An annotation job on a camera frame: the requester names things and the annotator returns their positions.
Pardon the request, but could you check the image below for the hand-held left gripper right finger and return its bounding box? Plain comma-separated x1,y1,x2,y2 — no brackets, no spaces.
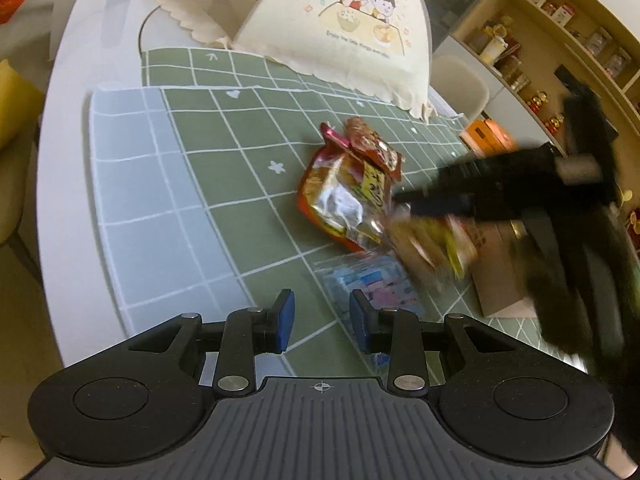
349,287,521,399

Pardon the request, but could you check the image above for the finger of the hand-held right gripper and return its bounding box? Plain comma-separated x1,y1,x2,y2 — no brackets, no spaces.
434,157,501,192
394,187,478,219

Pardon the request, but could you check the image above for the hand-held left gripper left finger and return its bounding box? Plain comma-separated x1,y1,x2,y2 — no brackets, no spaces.
127,288,296,397

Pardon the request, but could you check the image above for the blue clear snack packet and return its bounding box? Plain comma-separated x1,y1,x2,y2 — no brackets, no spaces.
314,254,427,367

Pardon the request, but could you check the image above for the brown yellow snack packet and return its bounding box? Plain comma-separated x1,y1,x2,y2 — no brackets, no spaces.
389,214,479,295

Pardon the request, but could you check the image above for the pink cardboard box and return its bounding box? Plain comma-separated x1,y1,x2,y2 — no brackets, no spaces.
471,219,542,319

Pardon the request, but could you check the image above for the dark red snack packet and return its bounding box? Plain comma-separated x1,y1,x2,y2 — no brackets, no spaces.
344,116,404,184

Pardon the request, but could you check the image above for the large orange snack packet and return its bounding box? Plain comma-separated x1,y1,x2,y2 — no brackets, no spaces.
297,149,397,254

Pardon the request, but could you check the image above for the pink-red snack packet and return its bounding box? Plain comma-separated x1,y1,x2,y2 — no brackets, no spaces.
320,122,354,153

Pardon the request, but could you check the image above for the glass jar of snacks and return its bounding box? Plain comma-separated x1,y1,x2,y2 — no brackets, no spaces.
500,55,532,92

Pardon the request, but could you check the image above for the orange box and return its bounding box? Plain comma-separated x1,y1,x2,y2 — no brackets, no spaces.
459,118,519,157

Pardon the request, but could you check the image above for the beige dining chair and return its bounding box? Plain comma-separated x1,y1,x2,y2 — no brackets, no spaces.
429,53,490,124

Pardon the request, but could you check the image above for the white bottle with yellow lid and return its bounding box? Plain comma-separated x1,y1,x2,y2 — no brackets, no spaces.
479,22,509,67

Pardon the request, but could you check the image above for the wooden shelf cabinet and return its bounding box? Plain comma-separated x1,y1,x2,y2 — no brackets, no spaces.
449,0,640,161

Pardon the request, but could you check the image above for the clear glass jar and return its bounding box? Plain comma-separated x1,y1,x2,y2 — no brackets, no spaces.
584,29,612,57
604,47,632,79

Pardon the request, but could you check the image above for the green checked table mat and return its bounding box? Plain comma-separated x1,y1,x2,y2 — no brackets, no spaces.
140,47,557,377

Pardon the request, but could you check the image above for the grey checked table mat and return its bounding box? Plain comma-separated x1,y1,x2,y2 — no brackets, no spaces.
88,86,262,339

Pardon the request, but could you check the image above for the cream cartoon food cover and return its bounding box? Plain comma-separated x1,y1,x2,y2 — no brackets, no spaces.
115,0,454,124

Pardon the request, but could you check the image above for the yellow seat cushion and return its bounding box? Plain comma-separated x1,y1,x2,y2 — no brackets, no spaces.
0,58,45,149

